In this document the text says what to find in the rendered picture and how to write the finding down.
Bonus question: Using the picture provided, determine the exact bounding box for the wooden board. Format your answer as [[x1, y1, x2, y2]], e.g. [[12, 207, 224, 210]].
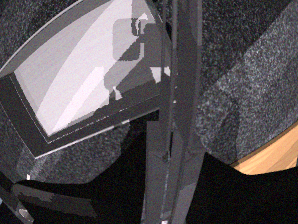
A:
[[230, 120, 298, 175]]

